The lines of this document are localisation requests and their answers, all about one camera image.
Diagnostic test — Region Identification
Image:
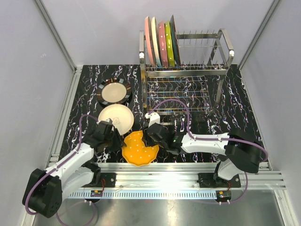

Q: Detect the orange dotted scalloped plate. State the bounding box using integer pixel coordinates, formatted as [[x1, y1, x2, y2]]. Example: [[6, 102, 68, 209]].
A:
[[122, 130, 159, 167]]

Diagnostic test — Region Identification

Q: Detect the tan yellow plate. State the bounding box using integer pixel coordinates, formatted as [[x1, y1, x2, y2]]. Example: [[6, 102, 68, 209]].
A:
[[98, 104, 135, 135]]

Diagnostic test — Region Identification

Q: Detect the green dotted scalloped plate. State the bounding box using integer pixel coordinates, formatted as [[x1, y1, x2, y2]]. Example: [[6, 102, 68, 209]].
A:
[[164, 21, 175, 67]]

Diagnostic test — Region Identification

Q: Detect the teal plate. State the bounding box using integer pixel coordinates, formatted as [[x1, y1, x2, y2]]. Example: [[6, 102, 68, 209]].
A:
[[170, 15, 181, 67]]

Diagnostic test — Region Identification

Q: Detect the cream and blue plate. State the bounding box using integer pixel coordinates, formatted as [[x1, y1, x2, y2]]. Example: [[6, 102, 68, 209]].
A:
[[151, 17, 162, 67]]

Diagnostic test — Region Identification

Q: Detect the pink dotted scalloped plate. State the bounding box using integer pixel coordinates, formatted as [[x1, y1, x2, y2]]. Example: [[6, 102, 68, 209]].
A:
[[158, 21, 169, 68]]

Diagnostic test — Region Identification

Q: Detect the cream and pink plate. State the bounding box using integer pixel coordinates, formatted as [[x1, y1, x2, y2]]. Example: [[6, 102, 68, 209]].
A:
[[144, 16, 156, 67]]

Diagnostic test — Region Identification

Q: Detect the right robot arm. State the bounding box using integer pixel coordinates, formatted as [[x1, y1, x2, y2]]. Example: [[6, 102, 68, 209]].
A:
[[143, 123, 262, 188]]

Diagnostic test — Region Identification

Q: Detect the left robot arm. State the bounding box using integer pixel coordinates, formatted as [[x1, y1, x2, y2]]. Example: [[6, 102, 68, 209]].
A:
[[22, 118, 125, 218]]

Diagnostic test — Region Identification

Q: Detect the steel dish rack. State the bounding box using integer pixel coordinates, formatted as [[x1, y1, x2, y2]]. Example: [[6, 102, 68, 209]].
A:
[[139, 28, 234, 125]]

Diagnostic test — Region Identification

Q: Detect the black marble mat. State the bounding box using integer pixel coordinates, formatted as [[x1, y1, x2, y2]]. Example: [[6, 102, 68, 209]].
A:
[[60, 65, 261, 156]]

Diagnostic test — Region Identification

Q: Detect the black striped bottom plate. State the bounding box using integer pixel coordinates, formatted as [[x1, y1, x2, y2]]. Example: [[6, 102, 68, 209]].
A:
[[96, 78, 132, 107]]

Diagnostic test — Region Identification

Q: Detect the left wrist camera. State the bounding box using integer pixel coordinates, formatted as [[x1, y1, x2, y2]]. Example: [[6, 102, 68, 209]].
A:
[[97, 117, 120, 126]]

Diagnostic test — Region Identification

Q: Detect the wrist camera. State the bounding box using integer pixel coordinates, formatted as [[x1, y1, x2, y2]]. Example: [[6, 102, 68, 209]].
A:
[[97, 117, 120, 126], [145, 112, 160, 127]]

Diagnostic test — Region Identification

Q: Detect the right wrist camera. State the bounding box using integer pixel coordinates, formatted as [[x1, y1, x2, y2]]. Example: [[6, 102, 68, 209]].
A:
[[145, 112, 160, 127]]

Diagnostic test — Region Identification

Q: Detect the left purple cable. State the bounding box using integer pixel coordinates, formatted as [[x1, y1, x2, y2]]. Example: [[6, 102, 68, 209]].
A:
[[25, 114, 98, 226]]

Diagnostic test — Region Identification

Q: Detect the aluminium mounting rail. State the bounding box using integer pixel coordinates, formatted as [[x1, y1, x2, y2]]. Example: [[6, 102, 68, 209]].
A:
[[98, 162, 286, 190]]

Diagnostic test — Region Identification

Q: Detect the slotted cable duct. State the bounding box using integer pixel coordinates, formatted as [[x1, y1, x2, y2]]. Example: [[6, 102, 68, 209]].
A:
[[69, 189, 217, 200]]

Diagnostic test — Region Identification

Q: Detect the left aluminium frame post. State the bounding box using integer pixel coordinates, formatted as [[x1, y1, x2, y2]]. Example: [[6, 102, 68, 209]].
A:
[[33, 0, 82, 74]]

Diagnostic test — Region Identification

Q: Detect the aluminium frame post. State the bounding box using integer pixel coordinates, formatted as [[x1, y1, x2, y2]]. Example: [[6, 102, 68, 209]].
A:
[[238, 0, 282, 70], [33, 0, 82, 74]]

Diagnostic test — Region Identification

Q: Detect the right aluminium frame post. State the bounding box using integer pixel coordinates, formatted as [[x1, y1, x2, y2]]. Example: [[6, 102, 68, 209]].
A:
[[238, 0, 282, 70]]

